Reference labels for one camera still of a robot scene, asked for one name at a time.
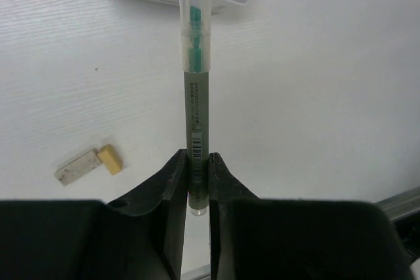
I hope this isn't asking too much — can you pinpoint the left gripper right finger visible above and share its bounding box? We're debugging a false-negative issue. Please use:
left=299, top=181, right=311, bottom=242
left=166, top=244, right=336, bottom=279
left=208, top=153, right=259, bottom=279

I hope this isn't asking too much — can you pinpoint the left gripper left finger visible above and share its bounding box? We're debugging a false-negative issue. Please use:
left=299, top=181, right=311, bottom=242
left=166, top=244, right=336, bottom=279
left=104, top=148, right=188, bottom=280

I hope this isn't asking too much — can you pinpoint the green highlighter pen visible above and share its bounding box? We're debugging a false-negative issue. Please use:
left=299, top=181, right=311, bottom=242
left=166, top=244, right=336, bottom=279
left=179, top=0, right=212, bottom=216

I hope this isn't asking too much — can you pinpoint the aluminium frame rail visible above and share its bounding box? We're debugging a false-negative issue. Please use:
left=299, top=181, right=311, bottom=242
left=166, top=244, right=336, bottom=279
left=375, top=186, right=420, bottom=225

